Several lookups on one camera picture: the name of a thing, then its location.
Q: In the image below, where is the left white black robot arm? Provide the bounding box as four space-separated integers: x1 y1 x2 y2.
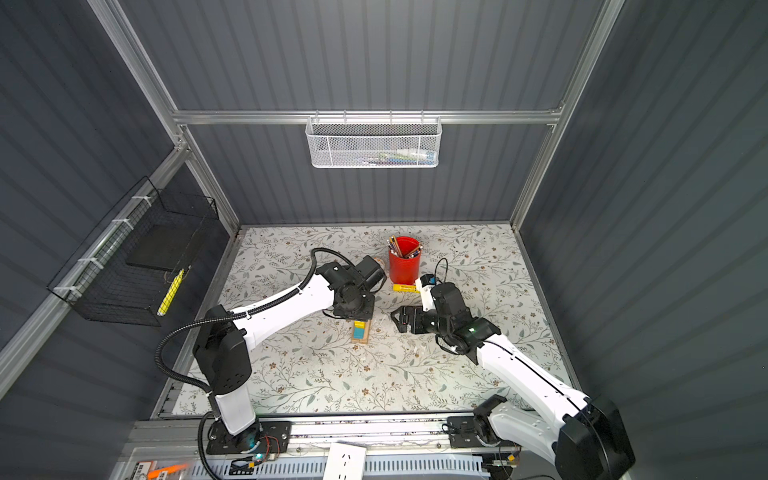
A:
193 255 386 436

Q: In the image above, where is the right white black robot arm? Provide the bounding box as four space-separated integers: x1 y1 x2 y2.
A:
390 282 636 479

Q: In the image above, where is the yellow marker pen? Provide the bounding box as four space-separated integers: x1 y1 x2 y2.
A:
392 284 420 293

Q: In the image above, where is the red pencil cup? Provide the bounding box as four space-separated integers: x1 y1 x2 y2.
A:
388 236 422 285

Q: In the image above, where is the floral table mat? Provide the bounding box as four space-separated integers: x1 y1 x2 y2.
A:
218 224 572 415

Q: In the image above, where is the white power socket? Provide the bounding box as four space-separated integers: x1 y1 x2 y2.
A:
323 443 367 480

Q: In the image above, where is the yellow ruler in basket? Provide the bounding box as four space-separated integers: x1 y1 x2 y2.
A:
157 269 186 317

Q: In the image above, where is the black foam pad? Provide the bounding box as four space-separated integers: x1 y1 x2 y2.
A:
126 225 205 272

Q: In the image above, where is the left black corrugated cable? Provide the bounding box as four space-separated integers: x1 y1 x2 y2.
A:
154 247 355 480

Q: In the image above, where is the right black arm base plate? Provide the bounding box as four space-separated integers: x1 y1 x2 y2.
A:
441 415 522 449

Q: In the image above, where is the white wire mesh basket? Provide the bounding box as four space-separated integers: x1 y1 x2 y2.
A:
305 119 443 169

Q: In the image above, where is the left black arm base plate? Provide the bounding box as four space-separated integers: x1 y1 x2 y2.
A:
205 420 292 456

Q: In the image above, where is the black wire mesh basket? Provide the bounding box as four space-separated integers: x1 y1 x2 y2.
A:
48 181 219 327

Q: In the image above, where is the orange tool handle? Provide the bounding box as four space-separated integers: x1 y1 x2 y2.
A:
145 463 190 480

